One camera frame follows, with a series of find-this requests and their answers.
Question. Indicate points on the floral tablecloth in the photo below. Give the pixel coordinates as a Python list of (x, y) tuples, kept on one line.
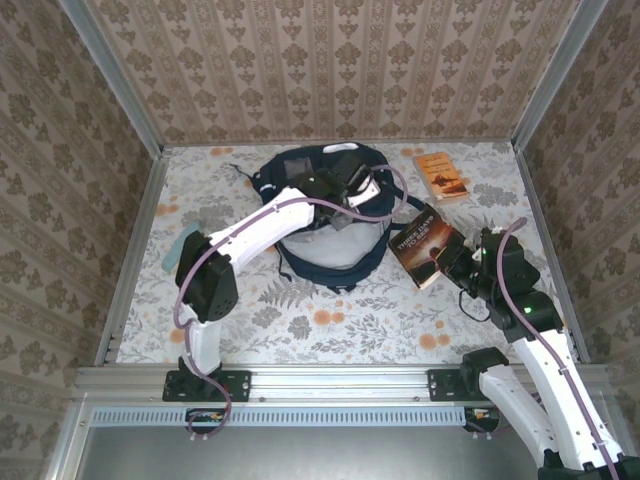
[(350, 345)]

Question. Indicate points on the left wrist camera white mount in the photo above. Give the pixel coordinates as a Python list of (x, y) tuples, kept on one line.
[(364, 194)]

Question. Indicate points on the aluminium frame rail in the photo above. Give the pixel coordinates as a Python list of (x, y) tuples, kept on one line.
[(340, 385)]

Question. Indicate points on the navy blue backpack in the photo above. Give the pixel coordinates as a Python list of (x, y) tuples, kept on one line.
[(330, 260)]

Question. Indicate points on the orange paperback book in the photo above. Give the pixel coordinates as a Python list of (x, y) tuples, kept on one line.
[(442, 177)]

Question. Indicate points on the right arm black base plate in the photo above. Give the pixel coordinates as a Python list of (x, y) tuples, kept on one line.
[(440, 385)]

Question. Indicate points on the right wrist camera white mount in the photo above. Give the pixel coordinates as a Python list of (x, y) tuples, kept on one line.
[(495, 231)]

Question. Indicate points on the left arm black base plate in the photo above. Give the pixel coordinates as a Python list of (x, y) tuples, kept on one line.
[(240, 385)]

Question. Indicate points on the light blue pencil case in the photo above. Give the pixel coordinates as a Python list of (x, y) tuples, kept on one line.
[(171, 255)]

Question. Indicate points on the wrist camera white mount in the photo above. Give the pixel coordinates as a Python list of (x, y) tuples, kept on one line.
[(364, 194), (495, 231)]

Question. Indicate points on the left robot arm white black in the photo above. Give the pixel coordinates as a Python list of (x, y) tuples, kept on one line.
[(265, 225)]

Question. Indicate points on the aluminium side rail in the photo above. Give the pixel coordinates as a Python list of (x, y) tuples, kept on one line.
[(542, 225), (136, 250)]

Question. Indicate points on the sheet metal panel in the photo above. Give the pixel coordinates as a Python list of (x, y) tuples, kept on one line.
[(325, 455)]

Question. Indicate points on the aluminium corner post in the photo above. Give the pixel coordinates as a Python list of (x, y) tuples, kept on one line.
[(117, 75), (556, 75)]

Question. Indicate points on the dark brown paperback book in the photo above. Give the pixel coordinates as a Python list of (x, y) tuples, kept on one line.
[(420, 245)]

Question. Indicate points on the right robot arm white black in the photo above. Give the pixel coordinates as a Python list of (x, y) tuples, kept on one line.
[(545, 380)]

